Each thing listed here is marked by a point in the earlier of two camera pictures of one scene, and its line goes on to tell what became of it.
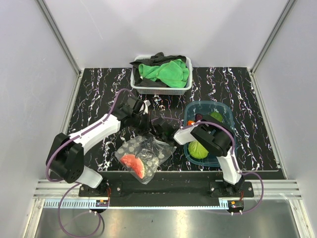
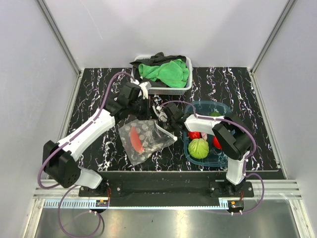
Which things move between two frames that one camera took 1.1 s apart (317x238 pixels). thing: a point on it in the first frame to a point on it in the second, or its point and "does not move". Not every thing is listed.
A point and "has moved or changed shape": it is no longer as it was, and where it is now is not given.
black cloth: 159,59 does not move
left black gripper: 148,126 to 146,115
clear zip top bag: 141,157 has moved or changed shape
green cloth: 174,74 does not move
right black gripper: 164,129 to 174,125
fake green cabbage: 196,150 does not move
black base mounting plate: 173,189 does not move
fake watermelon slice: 134,163 to 135,141
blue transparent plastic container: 191,108 does not move
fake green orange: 217,115 does not move
